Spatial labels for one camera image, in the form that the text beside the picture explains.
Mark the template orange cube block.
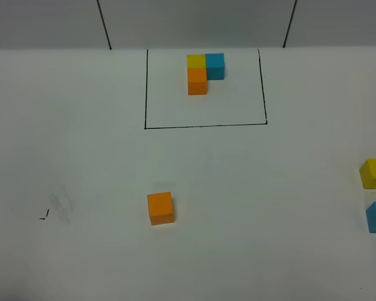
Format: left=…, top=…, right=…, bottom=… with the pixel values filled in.
left=187, top=68, right=208, bottom=95

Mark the template yellow cube block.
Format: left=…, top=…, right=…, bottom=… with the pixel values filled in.
left=187, top=54, right=206, bottom=68

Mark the template blue cube block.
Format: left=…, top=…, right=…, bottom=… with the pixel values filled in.
left=205, top=53, right=225, bottom=80

